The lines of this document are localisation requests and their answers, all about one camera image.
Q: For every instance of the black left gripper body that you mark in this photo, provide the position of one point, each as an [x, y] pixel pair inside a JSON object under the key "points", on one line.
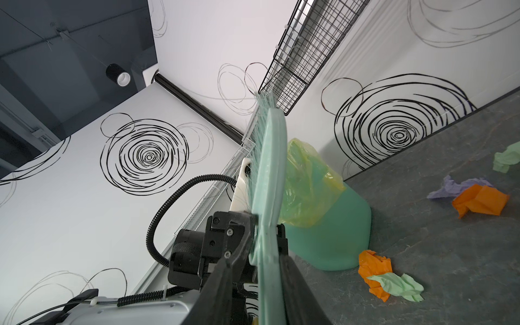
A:
{"points": [[193, 252]]}

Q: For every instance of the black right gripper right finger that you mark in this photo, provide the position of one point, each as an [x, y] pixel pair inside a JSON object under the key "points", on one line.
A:
{"points": [[300, 304]]}

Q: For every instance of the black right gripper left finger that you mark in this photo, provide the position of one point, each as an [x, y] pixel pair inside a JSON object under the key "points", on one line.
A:
{"points": [[222, 299]]}

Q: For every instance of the green hand brush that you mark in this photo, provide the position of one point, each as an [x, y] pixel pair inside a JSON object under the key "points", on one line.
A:
{"points": [[266, 193]]}

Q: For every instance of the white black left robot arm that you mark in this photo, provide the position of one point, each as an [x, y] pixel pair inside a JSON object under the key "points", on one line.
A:
{"points": [[169, 306]]}

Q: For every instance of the orange scrap near bin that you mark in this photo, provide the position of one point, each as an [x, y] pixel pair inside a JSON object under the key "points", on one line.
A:
{"points": [[371, 264]]}

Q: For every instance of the green bin with bag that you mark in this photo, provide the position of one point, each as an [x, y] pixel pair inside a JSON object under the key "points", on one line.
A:
{"points": [[327, 223]]}

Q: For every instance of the green scrap near bin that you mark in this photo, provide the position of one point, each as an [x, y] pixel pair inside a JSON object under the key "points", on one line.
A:
{"points": [[404, 286]]}

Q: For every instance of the purple scrap back left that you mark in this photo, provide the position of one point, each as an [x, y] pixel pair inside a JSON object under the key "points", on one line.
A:
{"points": [[451, 189]]}

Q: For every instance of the black ceiling spotlight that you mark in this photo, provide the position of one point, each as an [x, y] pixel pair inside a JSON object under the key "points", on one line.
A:
{"points": [[118, 75]]}

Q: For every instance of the small orange scrap left back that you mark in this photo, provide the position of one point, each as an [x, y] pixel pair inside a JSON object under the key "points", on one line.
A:
{"points": [[480, 199]]}

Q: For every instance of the far left green scrap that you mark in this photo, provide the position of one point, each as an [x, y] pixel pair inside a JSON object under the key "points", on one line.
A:
{"points": [[504, 160]]}

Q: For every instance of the clear acrylic wall shelf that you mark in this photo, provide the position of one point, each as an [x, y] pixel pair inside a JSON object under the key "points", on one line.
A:
{"points": [[217, 188]]}

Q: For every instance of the black wire wall basket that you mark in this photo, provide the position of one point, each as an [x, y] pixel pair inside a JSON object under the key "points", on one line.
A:
{"points": [[314, 32]]}

